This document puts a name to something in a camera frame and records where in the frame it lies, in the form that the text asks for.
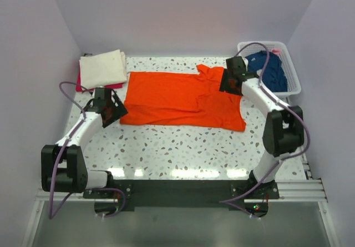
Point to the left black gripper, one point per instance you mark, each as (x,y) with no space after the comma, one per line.
(120,111)

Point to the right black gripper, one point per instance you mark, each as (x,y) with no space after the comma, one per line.
(224,86)

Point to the orange t shirt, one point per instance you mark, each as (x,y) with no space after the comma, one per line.
(162,98)

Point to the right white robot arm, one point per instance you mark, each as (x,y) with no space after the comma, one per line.
(284,131)

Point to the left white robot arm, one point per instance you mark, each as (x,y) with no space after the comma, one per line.
(63,167)

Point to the folded magenta t shirt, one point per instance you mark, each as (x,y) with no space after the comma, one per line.
(79,88)

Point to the white plastic basket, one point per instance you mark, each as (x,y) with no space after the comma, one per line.
(247,48)

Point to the folded cream t shirt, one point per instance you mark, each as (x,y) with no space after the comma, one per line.
(103,69)

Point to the navy blue t shirt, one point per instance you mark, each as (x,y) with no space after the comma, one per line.
(274,77)

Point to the pink t shirt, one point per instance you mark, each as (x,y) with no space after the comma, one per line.
(276,51)

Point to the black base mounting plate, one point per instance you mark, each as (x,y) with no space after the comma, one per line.
(166,193)

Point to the aluminium frame rail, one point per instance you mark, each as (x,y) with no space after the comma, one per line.
(309,190)

